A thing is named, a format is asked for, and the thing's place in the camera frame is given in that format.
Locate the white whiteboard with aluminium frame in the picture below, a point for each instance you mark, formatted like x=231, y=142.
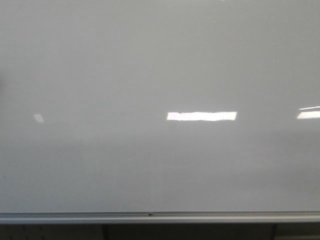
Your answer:
x=159, y=111

